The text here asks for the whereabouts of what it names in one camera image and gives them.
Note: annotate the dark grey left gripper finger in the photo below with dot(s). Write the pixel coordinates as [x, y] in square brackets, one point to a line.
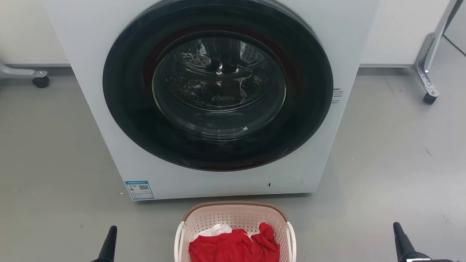
[103, 251]
[113, 247]

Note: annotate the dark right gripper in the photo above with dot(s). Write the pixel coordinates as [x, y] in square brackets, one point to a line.
[426, 257]

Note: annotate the beige perforated laundry basket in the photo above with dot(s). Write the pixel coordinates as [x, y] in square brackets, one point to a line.
[236, 214]

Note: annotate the blue energy label sticker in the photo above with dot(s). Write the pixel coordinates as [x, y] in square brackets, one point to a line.
[139, 190]

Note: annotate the white garment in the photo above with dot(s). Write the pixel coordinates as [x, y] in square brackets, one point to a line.
[215, 230]

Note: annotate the red garment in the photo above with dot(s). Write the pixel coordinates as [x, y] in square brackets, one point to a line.
[233, 249]

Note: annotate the round drain filter cover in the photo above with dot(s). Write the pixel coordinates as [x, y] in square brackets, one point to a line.
[285, 183]

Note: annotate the round black washer door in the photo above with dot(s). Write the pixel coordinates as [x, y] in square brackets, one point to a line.
[127, 109]

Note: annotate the white front-load washing machine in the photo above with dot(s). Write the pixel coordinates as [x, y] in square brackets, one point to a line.
[91, 91]

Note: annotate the small text sticker on washer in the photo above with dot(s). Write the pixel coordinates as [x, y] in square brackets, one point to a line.
[337, 95]

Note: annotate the metal stand leg with caster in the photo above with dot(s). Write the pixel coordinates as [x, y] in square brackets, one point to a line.
[22, 72]
[429, 54]

